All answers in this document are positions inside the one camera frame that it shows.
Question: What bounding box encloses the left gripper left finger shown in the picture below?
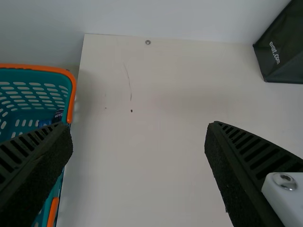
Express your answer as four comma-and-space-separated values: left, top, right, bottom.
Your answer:
0, 122, 73, 227

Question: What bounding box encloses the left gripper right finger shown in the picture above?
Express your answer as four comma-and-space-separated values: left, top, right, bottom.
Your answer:
205, 121, 303, 227

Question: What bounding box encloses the teal shopping basket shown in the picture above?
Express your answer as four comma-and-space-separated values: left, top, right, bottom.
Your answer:
0, 63, 78, 227

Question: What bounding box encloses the dark blue package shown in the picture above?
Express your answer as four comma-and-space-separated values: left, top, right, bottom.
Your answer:
53, 109, 64, 124

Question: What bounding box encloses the dark grey bag with straps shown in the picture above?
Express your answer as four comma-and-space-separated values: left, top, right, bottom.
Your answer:
252, 0, 303, 84

